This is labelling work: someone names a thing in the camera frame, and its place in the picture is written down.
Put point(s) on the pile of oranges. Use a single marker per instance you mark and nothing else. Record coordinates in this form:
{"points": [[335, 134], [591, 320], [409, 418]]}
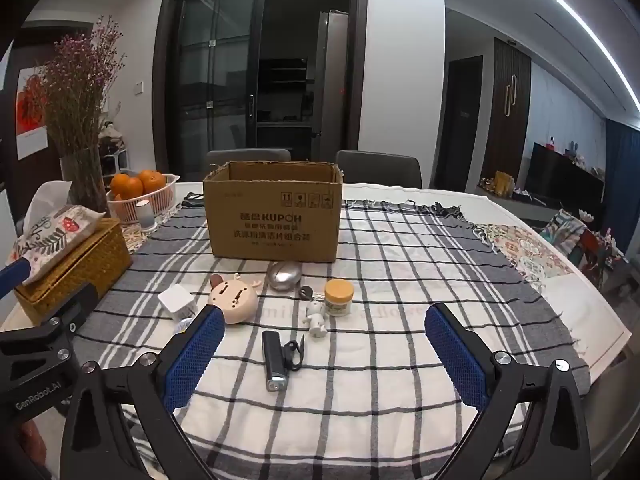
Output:
{"points": [[125, 186]]}

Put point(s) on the dark interior door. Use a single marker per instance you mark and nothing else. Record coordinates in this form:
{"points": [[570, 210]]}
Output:
{"points": [[457, 125]]}

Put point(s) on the blue curtain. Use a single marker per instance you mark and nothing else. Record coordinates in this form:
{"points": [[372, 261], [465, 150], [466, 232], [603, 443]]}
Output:
{"points": [[625, 185]]}

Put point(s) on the yellow bag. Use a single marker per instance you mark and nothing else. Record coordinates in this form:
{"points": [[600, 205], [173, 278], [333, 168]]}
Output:
{"points": [[504, 181]]}

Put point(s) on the silver oval metal object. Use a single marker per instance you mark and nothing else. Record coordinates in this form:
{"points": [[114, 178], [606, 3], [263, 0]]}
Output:
{"points": [[283, 275]]}

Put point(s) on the dark sliding glass door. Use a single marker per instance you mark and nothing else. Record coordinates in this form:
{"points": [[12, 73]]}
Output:
{"points": [[220, 85]]}

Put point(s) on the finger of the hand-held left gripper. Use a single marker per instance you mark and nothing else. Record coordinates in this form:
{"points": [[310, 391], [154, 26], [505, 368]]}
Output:
{"points": [[55, 315], [11, 276]]}

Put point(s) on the low television cabinet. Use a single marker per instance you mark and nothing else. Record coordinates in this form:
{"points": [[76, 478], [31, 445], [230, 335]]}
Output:
{"points": [[520, 205]]}

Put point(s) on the black television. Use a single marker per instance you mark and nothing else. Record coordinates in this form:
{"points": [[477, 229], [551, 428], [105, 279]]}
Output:
{"points": [[565, 175]]}

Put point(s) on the small white cylinder container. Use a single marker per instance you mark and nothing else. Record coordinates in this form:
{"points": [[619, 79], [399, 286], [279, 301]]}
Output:
{"points": [[147, 216]]}

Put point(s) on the dark wooden wardrobe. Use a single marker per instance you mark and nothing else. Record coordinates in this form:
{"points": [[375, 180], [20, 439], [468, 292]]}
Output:
{"points": [[507, 110]]}

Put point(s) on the brown cashew-shaped piece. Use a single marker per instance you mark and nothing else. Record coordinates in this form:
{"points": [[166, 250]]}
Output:
{"points": [[235, 300]]}

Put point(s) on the grey checked tablecloth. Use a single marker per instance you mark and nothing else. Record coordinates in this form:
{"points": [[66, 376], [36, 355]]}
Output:
{"points": [[380, 310]]}

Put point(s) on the ceiling light strip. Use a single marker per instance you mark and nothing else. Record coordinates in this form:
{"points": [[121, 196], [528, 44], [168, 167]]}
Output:
{"points": [[580, 15]]}

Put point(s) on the white power adapter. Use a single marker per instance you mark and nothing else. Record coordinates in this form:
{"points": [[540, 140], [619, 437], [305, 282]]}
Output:
{"points": [[176, 301]]}

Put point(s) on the wicker tissue box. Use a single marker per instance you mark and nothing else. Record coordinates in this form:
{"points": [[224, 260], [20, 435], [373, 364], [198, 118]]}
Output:
{"points": [[85, 265]]}

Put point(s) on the brown cardboard box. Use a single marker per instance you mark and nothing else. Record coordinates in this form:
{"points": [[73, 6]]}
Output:
{"points": [[275, 225]]}

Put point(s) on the white fruit basket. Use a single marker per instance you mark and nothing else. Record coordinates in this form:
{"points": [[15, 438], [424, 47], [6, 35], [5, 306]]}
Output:
{"points": [[160, 200]]}

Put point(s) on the colourful printed cloth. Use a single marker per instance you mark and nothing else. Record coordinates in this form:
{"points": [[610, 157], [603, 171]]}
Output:
{"points": [[580, 245]]}

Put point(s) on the white storage shelf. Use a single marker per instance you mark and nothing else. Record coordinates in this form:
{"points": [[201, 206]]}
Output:
{"points": [[112, 150]]}

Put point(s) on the round tan biscuit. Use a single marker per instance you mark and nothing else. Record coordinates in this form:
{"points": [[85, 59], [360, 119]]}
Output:
{"points": [[338, 297]]}

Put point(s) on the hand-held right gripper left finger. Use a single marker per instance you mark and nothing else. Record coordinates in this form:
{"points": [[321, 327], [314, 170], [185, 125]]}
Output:
{"points": [[195, 355]]}

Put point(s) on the black bike light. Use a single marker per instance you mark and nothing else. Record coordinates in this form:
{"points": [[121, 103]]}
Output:
{"points": [[271, 360]]}

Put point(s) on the grey dining chair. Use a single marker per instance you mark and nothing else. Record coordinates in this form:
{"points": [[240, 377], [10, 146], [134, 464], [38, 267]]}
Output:
{"points": [[380, 167], [247, 157]]}

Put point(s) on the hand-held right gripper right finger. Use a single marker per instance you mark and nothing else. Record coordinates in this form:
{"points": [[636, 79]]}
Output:
{"points": [[460, 360]]}

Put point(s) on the red wall poster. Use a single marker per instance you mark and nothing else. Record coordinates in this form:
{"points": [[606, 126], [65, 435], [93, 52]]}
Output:
{"points": [[31, 110]]}

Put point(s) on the floral tissue pack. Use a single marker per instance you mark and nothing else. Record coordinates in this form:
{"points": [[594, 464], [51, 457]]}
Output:
{"points": [[55, 230]]}

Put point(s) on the glass vase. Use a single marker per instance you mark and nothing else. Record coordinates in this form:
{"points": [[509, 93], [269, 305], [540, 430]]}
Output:
{"points": [[85, 180]]}

